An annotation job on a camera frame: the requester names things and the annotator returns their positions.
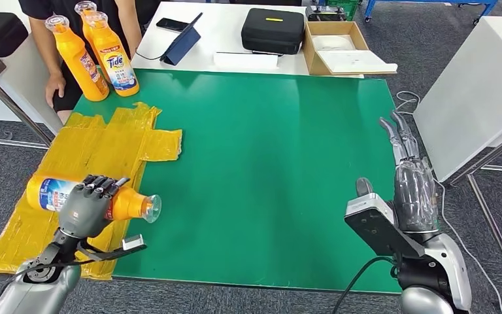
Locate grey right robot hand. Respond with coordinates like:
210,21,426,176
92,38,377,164
356,110,441,235

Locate person's right hand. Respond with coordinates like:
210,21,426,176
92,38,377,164
45,73,67,109

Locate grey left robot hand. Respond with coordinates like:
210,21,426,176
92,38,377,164
57,174,131,239

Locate orange detergent bottle clear cap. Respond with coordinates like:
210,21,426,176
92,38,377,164
74,1,110,83
45,15,110,103
84,11,140,97
25,175,163,224

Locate white side table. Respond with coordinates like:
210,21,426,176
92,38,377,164
0,0,63,135

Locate black smartphone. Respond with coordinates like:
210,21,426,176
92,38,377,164
156,17,190,33

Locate blue tablet case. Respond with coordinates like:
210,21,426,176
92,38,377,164
159,12,203,67

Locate person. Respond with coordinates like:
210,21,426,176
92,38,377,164
18,0,163,126

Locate yellow plastic sheet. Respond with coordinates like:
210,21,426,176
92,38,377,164
0,101,184,281

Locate white desk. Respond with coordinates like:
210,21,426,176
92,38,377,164
131,1,365,79

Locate white paper sheet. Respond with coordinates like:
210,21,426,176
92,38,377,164
212,52,280,70

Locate thin black pen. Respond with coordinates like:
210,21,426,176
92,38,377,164
216,50,284,57

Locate white table metal legs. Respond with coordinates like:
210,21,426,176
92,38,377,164
413,16,502,304

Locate black case yellow label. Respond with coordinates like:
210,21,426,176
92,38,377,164
240,7,305,56

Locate white foam sheet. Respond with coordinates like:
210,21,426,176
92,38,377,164
317,50,399,76

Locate cardboard box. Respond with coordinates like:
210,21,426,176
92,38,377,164
302,20,369,77

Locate white round foam insert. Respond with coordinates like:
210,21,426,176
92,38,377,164
312,34,357,52

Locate black device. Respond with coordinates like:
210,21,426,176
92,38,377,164
305,5,347,22

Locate blue metal rack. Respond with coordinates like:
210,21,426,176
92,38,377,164
363,0,502,22

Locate green plastic crate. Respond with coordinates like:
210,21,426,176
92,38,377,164
325,0,361,20

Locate black charger cable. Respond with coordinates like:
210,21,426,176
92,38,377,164
135,50,164,61

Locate white floor cable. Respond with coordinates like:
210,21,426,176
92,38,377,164
395,90,502,314

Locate black left wrist camera bracket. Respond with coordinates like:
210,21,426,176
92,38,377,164
75,240,148,263

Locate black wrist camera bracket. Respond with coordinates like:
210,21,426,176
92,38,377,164
344,210,426,260
75,240,148,263

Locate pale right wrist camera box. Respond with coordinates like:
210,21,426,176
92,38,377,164
345,192,395,218

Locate black right wrist camera bracket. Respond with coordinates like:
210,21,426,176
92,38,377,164
344,210,426,260

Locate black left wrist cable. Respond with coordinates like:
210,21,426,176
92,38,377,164
0,258,96,287

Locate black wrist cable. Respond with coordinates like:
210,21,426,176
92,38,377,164
0,258,96,287
331,256,401,314

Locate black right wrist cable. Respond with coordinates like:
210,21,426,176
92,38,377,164
331,256,401,314

